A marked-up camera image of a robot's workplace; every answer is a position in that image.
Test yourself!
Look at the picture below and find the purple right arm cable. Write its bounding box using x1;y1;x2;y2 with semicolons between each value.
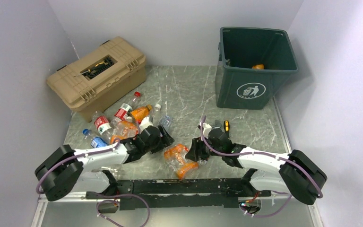
199;115;324;218

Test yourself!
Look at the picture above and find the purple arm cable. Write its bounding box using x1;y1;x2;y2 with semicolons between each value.
35;141;121;195
199;115;324;218

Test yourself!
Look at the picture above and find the crushed clear blue label bottle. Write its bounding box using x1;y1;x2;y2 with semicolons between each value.
159;115;172;131

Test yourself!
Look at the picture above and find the red label clear bottle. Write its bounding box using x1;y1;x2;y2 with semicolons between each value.
91;111;112;143

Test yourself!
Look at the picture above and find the red cap clear bottle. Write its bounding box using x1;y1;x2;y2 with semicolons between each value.
111;91;141;125

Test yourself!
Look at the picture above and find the crushed orange label jug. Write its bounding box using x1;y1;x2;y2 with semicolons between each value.
164;143;199;180

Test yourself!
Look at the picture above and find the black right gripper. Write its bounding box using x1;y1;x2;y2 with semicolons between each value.
185;134;224;162

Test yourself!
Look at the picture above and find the red handled adjustable wrench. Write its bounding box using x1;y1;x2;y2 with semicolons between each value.
199;159;207;166

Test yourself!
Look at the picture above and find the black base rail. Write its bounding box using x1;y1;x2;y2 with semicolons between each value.
115;177;265;211

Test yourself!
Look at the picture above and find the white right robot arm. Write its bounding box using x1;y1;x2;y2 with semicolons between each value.
185;128;328;205

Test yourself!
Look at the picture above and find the small orange bottle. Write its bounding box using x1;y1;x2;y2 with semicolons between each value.
252;64;265;70

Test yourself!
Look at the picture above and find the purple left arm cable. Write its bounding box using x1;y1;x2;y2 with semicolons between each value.
35;141;121;195

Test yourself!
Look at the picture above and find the yellow black screwdriver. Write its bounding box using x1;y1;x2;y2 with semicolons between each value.
224;120;230;137

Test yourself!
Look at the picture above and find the clear white cap bottle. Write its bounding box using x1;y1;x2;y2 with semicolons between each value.
150;104;162;124

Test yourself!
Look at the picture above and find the tan plastic toolbox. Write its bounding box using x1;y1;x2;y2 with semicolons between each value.
46;36;147;121

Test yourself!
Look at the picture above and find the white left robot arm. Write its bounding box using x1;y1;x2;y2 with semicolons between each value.
35;125;174;201

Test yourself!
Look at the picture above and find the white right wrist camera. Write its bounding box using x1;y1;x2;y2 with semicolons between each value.
202;123;221;137

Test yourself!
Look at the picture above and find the dark green trash bin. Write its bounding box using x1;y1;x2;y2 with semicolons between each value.
215;27;298;110

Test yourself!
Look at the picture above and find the large orange label bottle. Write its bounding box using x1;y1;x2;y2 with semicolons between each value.
110;121;139;144

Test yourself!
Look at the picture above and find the small blue label bottle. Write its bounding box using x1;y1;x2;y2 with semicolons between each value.
82;129;108;148

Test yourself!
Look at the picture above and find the orange juice bottle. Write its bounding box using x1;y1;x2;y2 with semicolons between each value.
130;105;153;124

